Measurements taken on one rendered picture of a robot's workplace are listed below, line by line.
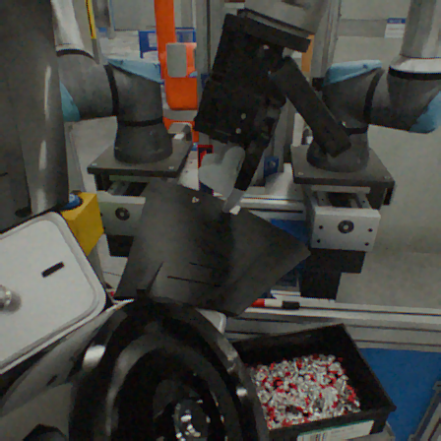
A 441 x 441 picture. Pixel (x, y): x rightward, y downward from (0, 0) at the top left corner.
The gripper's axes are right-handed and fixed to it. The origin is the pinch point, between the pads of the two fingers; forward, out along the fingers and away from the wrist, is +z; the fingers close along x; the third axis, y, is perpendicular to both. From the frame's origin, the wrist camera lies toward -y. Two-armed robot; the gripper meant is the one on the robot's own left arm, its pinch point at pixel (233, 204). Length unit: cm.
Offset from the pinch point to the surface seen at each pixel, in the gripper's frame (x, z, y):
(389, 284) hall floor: -128, 85, -114
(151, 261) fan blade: 13.6, 1.3, 6.9
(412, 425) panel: -14, 50, -62
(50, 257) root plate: 25.6, -6.9, 11.0
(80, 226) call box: -10.4, 18.4, 22.1
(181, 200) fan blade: 0.3, 1.5, 6.3
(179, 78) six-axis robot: -351, 62, 59
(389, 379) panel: -14, 37, -48
